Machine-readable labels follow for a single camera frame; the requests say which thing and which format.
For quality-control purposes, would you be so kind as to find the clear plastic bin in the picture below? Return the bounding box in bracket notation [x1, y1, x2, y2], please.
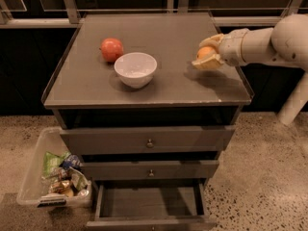
[16, 127, 92, 207]

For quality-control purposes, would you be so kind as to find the white green snack bag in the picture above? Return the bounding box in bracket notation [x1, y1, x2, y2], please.
[69, 167, 88, 192]

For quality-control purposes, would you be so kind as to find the grey middle drawer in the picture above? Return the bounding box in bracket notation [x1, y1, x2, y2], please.
[82, 160, 218, 180]

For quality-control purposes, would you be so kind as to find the grey top drawer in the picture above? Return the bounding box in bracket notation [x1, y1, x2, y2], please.
[60, 126, 235, 155]

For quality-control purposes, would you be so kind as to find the gold foil snack packet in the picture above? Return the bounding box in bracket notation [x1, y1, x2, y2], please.
[48, 180, 71, 193]

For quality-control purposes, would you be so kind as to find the white ceramic bowl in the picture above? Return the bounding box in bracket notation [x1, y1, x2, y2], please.
[115, 52, 158, 89]

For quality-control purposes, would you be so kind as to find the grey drawer cabinet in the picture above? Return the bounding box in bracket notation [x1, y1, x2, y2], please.
[41, 12, 256, 231]

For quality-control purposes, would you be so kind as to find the red apple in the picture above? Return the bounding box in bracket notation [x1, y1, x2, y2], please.
[100, 38, 124, 63]

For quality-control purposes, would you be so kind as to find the small orange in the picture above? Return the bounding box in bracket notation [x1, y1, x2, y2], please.
[196, 46, 217, 60]

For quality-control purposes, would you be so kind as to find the blue snack packet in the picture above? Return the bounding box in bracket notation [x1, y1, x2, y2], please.
[62, 154, 81, 169]

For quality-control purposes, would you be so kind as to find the grey bottom drawer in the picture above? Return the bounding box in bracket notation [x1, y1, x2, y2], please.
[87, 179, 216, 231]

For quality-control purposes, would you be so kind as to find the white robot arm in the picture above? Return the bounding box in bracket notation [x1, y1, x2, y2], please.
[192, 14, 308, 125]

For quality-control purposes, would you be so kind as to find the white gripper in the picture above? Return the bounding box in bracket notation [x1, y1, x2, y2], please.
[192, 28, 248, 70]

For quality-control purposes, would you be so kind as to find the grey drawer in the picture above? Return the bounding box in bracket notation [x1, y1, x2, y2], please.
[87, 179, 216, 231]
[82, 160, 218, 180]
[60, 126, 235, 155]

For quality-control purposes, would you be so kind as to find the metal railing frame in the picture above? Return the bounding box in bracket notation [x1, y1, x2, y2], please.
[0, 0, 307, 28]

